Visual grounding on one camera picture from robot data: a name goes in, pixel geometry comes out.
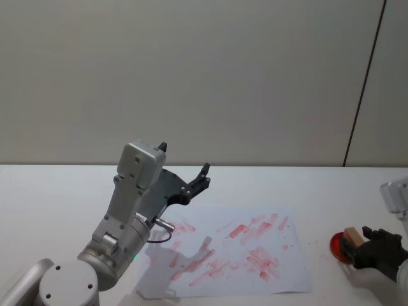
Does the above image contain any white paper with red marks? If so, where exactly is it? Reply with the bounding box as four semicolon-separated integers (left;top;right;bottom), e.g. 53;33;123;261
136;206;314;299

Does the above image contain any round red ink pad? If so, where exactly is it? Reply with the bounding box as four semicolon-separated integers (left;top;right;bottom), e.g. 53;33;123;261
330;231;357;265

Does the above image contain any wooden stamp block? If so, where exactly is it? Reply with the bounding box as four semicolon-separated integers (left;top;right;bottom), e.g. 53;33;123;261
343;226;365;257

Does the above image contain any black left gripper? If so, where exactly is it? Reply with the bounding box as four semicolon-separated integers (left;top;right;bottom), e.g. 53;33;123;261
142;142;212;224

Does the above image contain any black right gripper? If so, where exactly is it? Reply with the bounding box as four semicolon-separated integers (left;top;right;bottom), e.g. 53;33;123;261
351;226;404;283

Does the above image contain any thin dark cable silver plug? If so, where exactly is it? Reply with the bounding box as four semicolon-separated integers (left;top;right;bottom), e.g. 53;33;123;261
147;217;177;245

